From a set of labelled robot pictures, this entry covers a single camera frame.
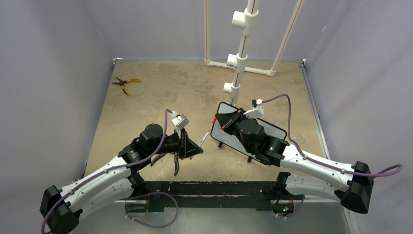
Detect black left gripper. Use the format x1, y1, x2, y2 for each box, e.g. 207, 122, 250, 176
149, 127, 203, 159

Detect small black-framed whiteboard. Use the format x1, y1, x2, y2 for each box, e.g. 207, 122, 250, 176
210, 102, 287, 161

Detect red and white marker pen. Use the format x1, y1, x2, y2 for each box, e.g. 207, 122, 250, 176
198, 131, 210, 148

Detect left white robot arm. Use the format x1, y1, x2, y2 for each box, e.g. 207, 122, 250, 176
39, 124, 204, 234

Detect black handled pliers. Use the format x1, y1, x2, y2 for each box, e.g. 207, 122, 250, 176
150, 153, 179, 176

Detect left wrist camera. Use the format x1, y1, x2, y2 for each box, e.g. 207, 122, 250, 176
170, 111, 189, 133

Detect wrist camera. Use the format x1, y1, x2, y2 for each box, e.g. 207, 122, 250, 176
244, 99, 264, 118
170, 111, 189, 133

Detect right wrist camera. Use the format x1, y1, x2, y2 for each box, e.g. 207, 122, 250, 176
244, 99, 264, 118

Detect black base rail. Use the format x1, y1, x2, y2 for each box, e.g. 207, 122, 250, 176
126, 181, 295, 215

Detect yellow handled needle-nose pliers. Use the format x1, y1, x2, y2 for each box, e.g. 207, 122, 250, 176
112, 77, 141, 97

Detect white PVC pipe frame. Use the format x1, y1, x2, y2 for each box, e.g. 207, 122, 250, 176
203, 0, 304, 105

